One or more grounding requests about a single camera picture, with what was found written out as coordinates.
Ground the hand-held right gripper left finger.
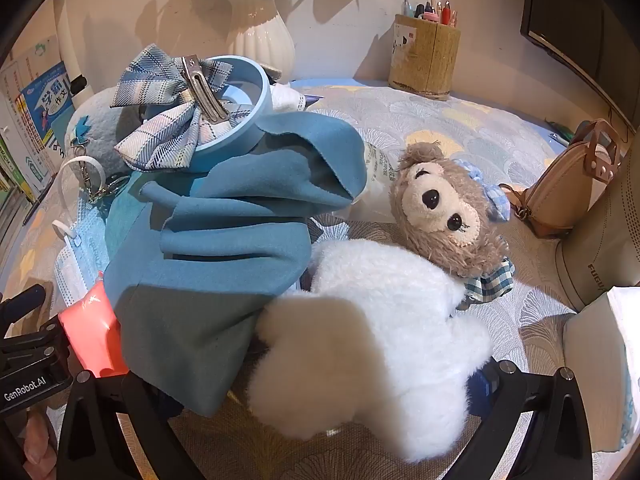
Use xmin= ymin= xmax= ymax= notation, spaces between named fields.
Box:
xmin=56 ymin=370 xmax=201 ymax=480

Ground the tan leather bag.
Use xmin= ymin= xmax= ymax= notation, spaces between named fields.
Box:
xmin=500 ymin=119 xmax=623 ymax=240

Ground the black pen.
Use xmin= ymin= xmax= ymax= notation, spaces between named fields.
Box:
xmin=22 ymin=175 xmax=66 ymax=226

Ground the wooden pen holder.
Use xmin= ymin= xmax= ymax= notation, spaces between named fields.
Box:
xmin=388 ymin=12 xmax=461 ymax=102

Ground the bunch of pens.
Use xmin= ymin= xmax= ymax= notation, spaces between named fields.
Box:
xmin=402 ymin=0 xmax=458 ymax=28

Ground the black monitor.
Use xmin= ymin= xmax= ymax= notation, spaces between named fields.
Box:
xmin=520 ymin=0 xmax=640 ymax=133

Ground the brown plush bear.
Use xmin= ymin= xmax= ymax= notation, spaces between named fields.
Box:
xmin=390 ymin=142 xmax=511 ymax=281

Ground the plaid bow hair clip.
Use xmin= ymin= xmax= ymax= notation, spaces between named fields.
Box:
xmin=111 ymin=44 xmax=256 ymax=171

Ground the green pen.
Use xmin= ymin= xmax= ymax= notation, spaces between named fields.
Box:
xmin=545 ymin=120 xmax=576 ymax=148

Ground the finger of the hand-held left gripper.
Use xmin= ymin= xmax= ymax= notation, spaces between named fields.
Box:
xmin=0 ymin=284 xmax=47 ymax=321
xmin=35 ymin=317 xmax=76 ymax=376

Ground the round light blue tin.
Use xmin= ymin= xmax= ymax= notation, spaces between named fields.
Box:
xmin=187 ymin=55 xmax=273 ymax=171

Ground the white tissue pack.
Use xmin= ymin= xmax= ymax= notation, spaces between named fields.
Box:
xmin=562 ymin=287 xmax=640 ymax=451

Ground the person's left hand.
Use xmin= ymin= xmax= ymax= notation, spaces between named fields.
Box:
xmin=22 ymin=407 xmax=57 ymax=468

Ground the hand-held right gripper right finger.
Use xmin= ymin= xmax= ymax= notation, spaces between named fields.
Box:
xmin=445 ymin=357 xmax=593 ymax=480

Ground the white desk lamp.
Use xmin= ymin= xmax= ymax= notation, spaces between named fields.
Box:
xmin=52 ymin=0 xmax=88 ymax=96

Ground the pink packet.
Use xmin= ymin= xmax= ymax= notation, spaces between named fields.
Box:
xmin=59 ymin=280 xmax=130 ymax=378

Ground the fan patterned tablecloth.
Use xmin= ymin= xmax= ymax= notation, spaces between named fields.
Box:
xmin=0 ymin=80 xmax=640 ymax=480

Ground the stack of books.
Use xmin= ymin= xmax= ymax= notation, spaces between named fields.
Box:
xmin=0 ymin=35 xmax=76 ymax=261

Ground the blue cloth pouch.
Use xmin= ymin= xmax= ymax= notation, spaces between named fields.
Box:
xmin=102 ymin=110 xmax=368 ymax=418

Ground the blue face mask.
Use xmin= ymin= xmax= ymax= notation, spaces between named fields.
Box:
xmin=52 ymin=195 xmax=116 ymax=311

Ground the clear plastic bag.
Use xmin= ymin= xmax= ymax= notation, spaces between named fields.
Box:
xmin=360 ymin=142 xmax=401 ymax=196

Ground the white fluffy plush cloth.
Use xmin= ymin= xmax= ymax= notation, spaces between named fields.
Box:
xmin=247 ymin=239 xmax=496 ymax=463

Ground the teal checked scrunchie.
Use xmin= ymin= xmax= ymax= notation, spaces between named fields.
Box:
xmin=450 ymin=257 xmax=516 ymax=318

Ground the pale plush keychain toy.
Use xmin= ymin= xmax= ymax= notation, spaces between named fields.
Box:
xmin=65 ymin=86 xmax=146 ymax=203

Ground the white ribbed vase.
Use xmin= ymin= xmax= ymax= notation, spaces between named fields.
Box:
xmin=227 ymin=0 xmax=296 ymax=81

